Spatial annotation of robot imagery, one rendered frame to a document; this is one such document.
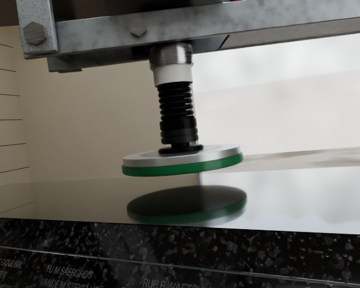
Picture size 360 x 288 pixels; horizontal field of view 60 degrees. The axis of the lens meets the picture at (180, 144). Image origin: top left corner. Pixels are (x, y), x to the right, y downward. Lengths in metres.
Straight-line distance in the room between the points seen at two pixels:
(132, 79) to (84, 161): 1.88
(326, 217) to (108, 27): 0.41
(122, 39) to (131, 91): 5.32
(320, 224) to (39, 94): 6.83
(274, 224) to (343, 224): 0.06
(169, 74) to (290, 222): 0.33
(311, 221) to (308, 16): 0.37
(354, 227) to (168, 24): 0.39
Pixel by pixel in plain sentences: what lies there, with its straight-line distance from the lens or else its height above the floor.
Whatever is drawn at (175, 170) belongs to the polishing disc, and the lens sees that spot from 0.46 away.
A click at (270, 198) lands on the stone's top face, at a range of 0.41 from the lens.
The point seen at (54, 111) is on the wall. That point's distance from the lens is 6.77.
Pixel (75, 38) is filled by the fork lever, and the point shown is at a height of 1.13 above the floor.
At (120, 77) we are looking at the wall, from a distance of 5.98.
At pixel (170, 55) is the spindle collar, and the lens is 0.54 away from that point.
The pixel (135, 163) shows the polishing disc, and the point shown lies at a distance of 0.50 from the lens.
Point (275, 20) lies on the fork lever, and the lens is 0.57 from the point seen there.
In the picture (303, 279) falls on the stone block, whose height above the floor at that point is 0.84.
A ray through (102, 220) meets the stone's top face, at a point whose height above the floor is 0.87.
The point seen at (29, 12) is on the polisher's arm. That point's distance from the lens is 0.55.
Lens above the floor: 0.97
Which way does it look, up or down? 3 degrees down
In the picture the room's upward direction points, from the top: 6 degrees counter-clockwise
